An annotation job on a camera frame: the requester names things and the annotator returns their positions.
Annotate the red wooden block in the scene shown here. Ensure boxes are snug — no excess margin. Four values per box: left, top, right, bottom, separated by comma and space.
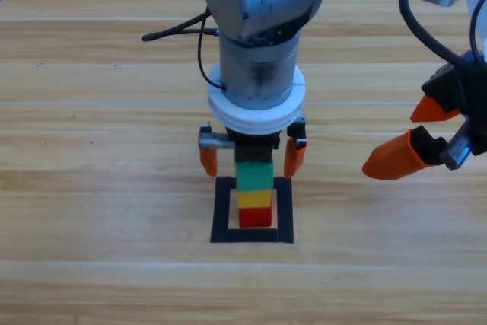
238, 206, 273, 228

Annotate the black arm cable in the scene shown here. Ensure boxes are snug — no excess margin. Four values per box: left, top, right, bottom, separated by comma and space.
140, 5, 226, 92

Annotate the green wooden block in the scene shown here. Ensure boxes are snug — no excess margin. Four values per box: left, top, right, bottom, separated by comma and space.
235, 161, 275, 193

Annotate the black camera cable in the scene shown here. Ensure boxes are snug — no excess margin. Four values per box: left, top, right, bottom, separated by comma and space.
397, 0, 487, 71

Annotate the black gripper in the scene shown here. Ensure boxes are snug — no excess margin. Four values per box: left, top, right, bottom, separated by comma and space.
197, 113, 308, 179
361, 50, 487, 181

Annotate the yellow wooden block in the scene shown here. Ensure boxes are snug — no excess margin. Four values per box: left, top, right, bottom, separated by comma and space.
236, 189, 272, 210

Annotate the black tape square outline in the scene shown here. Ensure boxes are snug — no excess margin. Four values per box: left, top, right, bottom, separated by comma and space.
209, 176, 295, 245

